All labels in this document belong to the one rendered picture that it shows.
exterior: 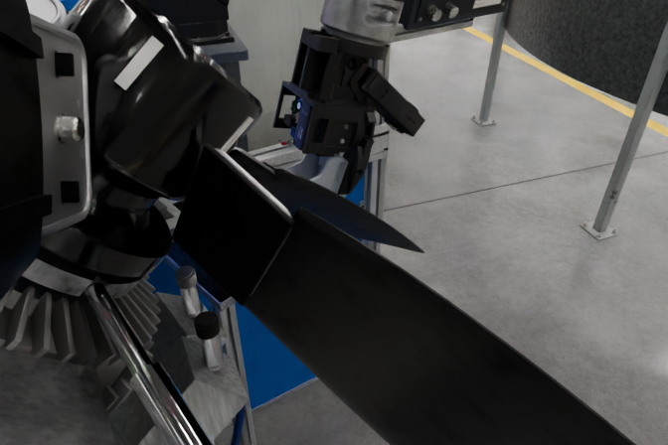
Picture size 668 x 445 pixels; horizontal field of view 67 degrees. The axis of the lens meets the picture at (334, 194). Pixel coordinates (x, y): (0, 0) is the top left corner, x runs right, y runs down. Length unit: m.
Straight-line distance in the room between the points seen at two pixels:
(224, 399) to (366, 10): 0.36
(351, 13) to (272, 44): 2.04
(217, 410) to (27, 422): 0.22
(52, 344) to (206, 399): 0.17
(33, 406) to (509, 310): 1.73
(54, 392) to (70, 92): 0.14
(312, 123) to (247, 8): 1.96
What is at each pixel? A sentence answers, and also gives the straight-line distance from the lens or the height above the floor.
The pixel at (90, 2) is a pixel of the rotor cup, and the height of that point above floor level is 1.26.
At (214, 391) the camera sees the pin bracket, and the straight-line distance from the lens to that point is 0.45.
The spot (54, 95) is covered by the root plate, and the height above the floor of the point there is 1.24.
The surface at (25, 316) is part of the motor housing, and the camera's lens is 0.30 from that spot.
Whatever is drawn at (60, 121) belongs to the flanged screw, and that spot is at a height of 1.23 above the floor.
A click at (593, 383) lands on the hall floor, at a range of 1.80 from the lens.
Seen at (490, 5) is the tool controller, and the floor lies 1.07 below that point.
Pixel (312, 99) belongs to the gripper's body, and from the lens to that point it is 0.52.
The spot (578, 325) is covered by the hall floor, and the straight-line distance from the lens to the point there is 1.95.
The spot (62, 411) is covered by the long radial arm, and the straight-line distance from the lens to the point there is 0.29.
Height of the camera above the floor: 1.33
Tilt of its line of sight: 34 degrees down
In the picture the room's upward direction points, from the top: straight up
